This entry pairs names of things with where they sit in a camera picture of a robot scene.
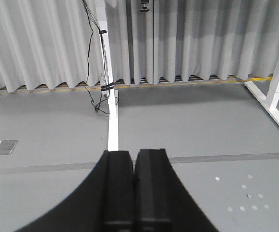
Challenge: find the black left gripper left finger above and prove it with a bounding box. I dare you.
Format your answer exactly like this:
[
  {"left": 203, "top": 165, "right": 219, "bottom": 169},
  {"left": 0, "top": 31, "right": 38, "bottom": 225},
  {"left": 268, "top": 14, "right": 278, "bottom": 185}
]
[{"left": 19, "top": 150, "right": 134, "bottom": 232}]

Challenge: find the metal floor plate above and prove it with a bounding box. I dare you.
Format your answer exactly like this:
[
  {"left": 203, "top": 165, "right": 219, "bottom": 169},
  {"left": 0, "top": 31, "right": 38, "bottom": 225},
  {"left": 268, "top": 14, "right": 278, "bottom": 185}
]
[{"left": 0, "top": 140, "right": 18, "bottom": 155}]

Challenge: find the black hanging cable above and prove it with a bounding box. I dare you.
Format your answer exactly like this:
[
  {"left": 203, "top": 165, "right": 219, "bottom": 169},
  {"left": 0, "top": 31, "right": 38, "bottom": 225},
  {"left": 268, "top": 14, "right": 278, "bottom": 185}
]
[{"left": 82, "top": 0, "right": 111, "bottom": 115}]

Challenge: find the white curtain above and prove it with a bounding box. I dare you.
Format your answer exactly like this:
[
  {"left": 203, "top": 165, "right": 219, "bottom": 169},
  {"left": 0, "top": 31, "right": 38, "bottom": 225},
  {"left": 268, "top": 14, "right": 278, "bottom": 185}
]
[{"left": 0, "top": 0, "right": 279, "bottom": 92}]

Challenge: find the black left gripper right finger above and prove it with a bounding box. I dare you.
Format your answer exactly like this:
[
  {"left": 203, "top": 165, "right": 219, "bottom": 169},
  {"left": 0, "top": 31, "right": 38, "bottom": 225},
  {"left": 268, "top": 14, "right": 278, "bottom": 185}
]
[{"left": 134, "top": 149, "right": 217, "bottom": 232}]

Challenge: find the white stand pole with base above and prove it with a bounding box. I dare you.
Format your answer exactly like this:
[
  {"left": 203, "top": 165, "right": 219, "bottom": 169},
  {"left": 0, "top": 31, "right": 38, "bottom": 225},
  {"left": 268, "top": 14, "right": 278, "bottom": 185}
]
[{"left": 98, "top": 0, "right": 119, "bottom": 151}]

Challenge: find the black clamp mount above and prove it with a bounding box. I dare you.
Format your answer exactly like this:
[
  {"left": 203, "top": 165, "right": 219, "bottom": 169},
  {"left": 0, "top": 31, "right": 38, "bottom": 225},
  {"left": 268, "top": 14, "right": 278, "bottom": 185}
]
[{"left": 140, "top": 0, "right": 150, "bottom": 12}]

